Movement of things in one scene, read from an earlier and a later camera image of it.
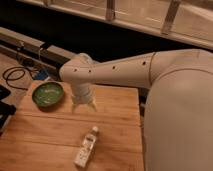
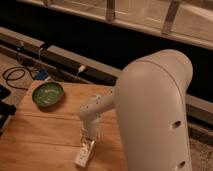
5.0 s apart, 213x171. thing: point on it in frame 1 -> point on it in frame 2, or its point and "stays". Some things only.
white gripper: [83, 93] -> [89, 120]
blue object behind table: [42, 75] stays
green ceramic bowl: [47, 94] stays
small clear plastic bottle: [82, 156] stays
